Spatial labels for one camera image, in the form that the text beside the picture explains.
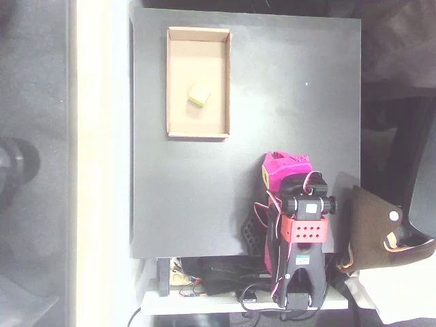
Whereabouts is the brown felt bag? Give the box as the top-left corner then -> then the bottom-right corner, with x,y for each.
335,185 -> 436,275

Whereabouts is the black pouch with straps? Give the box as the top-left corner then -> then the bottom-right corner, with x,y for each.
199,257 -> 273,296

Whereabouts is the black looped cable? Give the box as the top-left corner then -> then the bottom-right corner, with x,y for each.
240,284 -> 330,322

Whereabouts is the small black adapter plug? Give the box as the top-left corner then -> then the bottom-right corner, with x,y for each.
234,289 -> 259,304

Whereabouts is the green cube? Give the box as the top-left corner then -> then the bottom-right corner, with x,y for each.
187,80 -> 212,108

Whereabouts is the cardboard box tray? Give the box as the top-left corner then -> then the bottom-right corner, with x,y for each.
166,26 -> 232,139

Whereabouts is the black chair part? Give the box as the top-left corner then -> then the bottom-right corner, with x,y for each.
401,112 -> 436,239

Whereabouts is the white shelf board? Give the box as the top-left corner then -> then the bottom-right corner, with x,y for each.
141,279 -> 349,316

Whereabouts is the light wooden plate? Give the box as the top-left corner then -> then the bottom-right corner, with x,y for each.
169,268 -> 202,287

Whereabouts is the white cloth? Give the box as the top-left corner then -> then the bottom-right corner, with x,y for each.
347,251 -> 436,324

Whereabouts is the black perforated arm base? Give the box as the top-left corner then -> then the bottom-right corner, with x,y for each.
240,211 -> 270,257

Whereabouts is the dark brown fabric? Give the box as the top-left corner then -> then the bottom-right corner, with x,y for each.
360,0 -> 436,93

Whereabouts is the small circuit board with wires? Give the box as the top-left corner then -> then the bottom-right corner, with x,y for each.
178,287 -> 207,298

